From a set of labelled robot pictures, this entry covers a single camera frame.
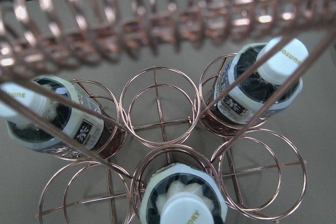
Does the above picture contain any tea bottle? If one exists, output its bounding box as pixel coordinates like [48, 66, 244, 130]
[211, 37, 308, 125]
[1, 76, 123, 159]

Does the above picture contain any tea bottle far left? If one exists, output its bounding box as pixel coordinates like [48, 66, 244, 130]
[211, 37, 308, 125]

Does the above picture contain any copper wire bottle rack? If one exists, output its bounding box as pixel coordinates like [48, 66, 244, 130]
[1, 0, 335, 223]

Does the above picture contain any tea bottle robot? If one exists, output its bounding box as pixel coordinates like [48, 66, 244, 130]
[139, 163, 228, 223]

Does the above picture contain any tea bottle far right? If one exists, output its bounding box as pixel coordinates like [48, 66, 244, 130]
[1, 76, 123, 159]

